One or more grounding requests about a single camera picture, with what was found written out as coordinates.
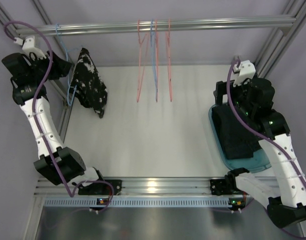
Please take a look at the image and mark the blue wire hanger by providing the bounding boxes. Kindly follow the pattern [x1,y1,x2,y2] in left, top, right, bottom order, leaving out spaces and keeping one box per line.
[55,23,77,107]
[149,19,158,102]

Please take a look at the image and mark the black white patterned garment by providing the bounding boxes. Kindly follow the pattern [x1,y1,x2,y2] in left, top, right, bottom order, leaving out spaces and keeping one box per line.
[71,47,108,119]

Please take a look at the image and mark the black trousers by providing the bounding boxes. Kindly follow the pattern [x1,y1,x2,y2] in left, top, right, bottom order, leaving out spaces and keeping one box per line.
[211,105,261,160]

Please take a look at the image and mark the pink wire hanger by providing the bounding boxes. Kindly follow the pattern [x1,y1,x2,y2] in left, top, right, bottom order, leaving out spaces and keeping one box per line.
[136,19,148,103]
[153,19,159,102]

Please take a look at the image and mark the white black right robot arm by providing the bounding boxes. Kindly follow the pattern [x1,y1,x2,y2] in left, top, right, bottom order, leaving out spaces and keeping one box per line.
[211,77,306,229]

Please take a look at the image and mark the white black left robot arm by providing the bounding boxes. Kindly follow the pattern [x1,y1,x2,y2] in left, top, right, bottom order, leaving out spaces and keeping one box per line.
[1,52,122,196]

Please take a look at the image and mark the teal plastic bin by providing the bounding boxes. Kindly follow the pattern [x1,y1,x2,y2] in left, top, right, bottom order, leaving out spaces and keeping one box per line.
[208,104,271,174]

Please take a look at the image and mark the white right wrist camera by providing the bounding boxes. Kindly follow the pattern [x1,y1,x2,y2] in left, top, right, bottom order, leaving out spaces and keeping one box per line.
[233,60,256,87]

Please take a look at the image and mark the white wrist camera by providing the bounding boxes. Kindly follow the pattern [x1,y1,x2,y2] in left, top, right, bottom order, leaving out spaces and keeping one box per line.
[233,60,256,87]
[13,35,47,61]

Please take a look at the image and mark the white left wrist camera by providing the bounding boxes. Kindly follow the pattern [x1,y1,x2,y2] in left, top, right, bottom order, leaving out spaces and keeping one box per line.
[13,35,47,61]

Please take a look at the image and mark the aluminium frame post right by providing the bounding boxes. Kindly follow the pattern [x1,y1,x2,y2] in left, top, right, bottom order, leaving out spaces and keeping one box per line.
[254,0,306,78]

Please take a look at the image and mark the aluminium frame post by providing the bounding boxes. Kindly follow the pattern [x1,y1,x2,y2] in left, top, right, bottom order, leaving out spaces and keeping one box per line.
[254,0,306,78]
[0,0,72,141]

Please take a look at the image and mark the aluminium hanging rail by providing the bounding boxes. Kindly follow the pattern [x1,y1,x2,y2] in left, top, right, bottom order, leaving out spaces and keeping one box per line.
[16,14,298,38]

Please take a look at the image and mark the blue empty wire hanger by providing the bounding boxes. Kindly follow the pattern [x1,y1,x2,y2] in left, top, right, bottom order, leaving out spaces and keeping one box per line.
[149,19,158,102]

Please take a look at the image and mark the aluminium frame post left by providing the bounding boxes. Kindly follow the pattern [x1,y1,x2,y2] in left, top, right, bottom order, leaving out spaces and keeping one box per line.
[0,0,72,141]

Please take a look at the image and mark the pink empty wire hanger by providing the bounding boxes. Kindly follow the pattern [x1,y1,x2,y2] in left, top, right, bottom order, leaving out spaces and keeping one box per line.
[153,19,159,102]

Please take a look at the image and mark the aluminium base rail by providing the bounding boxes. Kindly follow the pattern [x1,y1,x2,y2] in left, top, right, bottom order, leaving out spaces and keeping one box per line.
[33,176,280,197]

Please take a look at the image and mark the perforated grey cable duct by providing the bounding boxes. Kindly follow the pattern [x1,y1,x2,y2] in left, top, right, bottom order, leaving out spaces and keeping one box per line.
[44,196,246,208]

